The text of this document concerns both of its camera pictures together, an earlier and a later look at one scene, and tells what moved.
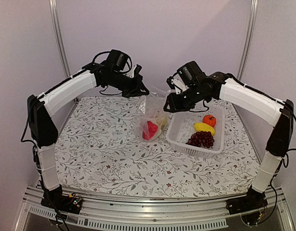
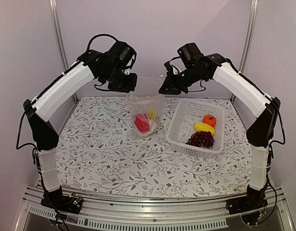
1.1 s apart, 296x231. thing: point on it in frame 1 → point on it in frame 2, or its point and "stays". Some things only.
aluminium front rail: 150,213 stays
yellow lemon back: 203,126 stays
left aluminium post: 55,19 stays
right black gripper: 175,105 → 172,87
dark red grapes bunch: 202,138 stays
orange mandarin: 209,119 stays
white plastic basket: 180,127 stays
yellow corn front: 164,123 → 152,112
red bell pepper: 151,130 → 141,122
